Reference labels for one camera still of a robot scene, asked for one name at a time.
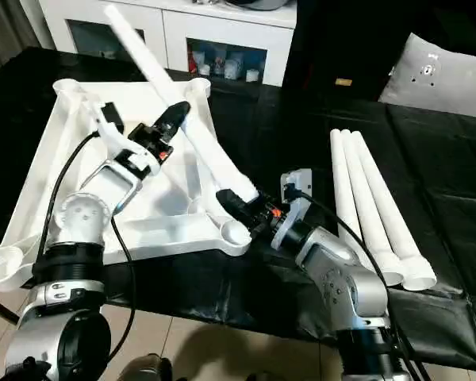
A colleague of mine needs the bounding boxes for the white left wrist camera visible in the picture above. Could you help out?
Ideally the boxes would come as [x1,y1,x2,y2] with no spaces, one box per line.
[90,99,136,160]

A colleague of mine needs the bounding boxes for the dark items on cabinet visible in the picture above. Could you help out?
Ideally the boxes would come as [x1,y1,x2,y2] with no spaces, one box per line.
[192,0,296,10]

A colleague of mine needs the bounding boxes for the grey curtain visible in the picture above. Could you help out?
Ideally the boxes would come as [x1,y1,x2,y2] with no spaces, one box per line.
[0,0,52,64]

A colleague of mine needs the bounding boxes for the black table mat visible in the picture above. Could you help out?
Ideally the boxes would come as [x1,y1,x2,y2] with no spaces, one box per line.
[0,46,476,372]

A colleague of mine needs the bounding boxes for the white glass-door cabinet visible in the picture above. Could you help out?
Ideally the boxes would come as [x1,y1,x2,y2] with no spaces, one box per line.
[36,0,298,87]

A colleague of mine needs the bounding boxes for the black metal frame leg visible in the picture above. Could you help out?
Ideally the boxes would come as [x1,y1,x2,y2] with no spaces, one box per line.
[0,294,21,325]

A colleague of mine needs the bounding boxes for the grey cushion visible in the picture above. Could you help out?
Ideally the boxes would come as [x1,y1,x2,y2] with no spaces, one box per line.
[378,32,476,121]

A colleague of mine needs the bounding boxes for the white plastic table top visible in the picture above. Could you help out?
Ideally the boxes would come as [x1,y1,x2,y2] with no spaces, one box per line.
[0,75,255,287]

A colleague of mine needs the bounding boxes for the white plastic table leg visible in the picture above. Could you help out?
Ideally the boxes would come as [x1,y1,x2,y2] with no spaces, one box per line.
[102,4,260,214]
[328,130,404,287]
[351,131,438,291]
[340,130,423,279]

